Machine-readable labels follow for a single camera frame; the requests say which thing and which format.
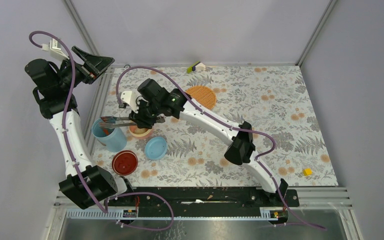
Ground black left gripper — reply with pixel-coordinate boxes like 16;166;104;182
56;46;114;90

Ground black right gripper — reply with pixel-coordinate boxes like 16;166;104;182
128;98;161;131

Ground beige steamed bun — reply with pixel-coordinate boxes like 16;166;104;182
133;128;148;135

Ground pink lunch box bowl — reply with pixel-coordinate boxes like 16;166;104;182
128;125;154;140

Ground light blue lid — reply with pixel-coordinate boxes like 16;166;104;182
144;136;168;160

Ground metal serving tongs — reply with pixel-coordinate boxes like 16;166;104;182
98;116;165;129

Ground dark red lid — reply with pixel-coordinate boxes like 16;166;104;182
111;150;139;176

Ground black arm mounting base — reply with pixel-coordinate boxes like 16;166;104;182
108;184;300;218

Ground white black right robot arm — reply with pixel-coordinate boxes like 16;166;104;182
119;78;289;206

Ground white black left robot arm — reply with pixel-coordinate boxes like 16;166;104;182
24;44;135;210

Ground woven bamboo plate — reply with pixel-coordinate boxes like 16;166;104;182
185;85;217;110

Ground green purple white toy block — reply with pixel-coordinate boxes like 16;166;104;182
186;61;206;74

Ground light blue cup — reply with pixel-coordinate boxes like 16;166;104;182
91;119;127;153

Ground floral patterned table mat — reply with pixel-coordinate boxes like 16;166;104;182
102;66;338;187

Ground small yellow block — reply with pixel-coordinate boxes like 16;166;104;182
302;168;313;176

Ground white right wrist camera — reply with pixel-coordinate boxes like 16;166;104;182
117;90;140;113

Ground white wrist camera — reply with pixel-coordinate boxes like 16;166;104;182
117;90;140;113
41;38;69;61

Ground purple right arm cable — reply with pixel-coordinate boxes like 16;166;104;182
115;66;327;231

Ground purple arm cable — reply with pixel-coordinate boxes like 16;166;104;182
115;66;327;231
28;30;175;232

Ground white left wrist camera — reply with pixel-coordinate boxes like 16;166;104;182
41;38;69;61

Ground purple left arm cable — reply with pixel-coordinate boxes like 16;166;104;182
28;30;175;232

